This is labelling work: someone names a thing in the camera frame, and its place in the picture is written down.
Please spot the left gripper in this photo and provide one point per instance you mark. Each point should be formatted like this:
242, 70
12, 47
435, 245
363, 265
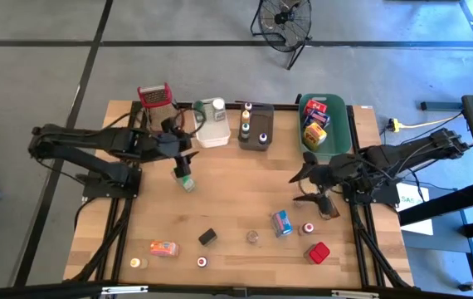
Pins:
166, 144

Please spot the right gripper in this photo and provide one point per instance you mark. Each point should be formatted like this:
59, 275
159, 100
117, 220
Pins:
340, 172

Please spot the green mini cereal box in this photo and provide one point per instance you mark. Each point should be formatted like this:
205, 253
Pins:
186, 184

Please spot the small brown-filled glass jar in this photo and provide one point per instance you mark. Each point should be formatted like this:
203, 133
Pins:
298, 204

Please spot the yellow mini cereal box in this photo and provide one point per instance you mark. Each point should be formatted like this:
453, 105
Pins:
314, 136

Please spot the blue Frosted Flakes box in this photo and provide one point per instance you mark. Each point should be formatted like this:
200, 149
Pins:
320, 119

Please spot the white-lidded spice jar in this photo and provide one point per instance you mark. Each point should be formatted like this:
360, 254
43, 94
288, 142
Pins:
218, 104

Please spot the green-capped dropper bottle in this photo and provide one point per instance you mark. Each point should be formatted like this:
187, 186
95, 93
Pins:
245, 130

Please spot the purple-capped dropper bottle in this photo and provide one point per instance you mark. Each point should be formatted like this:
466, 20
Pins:
263, 138

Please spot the red spice tin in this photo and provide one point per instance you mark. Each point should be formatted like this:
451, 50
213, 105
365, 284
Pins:
318, 252

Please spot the red mini cereal box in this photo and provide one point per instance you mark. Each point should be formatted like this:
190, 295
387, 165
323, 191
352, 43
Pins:
315, 106

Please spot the yellow-orange dropper bottle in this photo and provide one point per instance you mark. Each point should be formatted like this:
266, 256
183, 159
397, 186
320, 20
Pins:
245, 117

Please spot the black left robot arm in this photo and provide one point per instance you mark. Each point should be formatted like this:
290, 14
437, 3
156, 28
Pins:
108, 137

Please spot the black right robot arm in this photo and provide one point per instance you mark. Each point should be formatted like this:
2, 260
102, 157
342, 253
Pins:
419, 151

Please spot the white plastic bin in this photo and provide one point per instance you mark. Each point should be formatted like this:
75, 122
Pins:
213, 133

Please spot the red-capped dropper bottle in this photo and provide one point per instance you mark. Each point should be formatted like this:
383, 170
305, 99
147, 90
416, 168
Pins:
201, 261
308, 228

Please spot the green plastic bin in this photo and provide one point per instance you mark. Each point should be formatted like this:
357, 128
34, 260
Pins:
338, 133

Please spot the blue Rice Krispies box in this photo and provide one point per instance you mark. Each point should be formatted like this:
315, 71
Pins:
282, 224

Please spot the green-lidded spice jar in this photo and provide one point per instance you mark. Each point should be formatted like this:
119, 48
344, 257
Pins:
199, 109

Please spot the grey plastic bin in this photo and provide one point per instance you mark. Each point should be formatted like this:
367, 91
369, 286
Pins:
266, 120

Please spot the green black pepper tin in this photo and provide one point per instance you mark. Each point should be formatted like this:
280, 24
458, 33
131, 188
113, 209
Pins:
207, 237

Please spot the small saffron glass jar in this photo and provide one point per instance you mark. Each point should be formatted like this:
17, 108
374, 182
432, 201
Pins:
252, 237

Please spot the orange mini cereal box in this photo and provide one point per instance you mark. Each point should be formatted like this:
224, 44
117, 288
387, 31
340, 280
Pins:
164, 248

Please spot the yellow-capped dropper bottle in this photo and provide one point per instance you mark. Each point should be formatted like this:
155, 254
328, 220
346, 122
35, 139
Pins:
135, 263

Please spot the white paper sheet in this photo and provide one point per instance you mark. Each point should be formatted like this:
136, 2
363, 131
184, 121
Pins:
421, 226

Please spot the grey metal bar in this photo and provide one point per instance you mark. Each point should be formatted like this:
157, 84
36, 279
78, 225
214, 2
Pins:
440, 106

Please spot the black floor fan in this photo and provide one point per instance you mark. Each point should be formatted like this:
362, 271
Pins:
280, 18

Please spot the black caster wheel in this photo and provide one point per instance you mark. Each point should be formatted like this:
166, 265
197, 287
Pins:
466, 286

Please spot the black crossbar with silver brackets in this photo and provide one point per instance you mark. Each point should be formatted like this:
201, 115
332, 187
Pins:
54, 290

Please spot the black table frame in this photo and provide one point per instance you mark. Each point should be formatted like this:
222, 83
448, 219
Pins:
289, 107

